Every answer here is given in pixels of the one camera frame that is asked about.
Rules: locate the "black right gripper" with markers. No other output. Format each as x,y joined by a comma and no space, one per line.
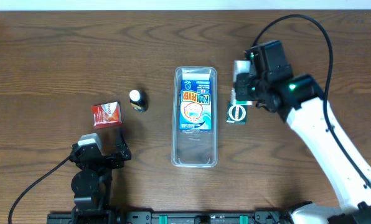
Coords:
243,88

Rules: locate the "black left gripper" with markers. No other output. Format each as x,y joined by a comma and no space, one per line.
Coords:
104,158

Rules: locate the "white green medicine box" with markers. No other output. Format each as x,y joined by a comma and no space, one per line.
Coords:
240,66

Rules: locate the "dark green round-logo box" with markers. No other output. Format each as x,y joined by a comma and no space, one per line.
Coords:
236,114

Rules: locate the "blue Kool Fever box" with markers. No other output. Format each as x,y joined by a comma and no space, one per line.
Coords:
195,109

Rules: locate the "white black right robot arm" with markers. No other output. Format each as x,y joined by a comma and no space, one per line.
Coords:
301,104

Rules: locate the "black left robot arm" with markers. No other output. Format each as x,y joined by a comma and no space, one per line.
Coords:
92,185

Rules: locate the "clear plastic container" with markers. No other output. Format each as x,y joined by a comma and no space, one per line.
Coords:
195,148

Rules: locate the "red Panadol box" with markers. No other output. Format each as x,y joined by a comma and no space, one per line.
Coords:
107,115

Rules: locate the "dark Woods syrup bottle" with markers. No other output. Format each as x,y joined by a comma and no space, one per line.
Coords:
138,101

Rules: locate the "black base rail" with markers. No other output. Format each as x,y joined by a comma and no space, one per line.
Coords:
258,217

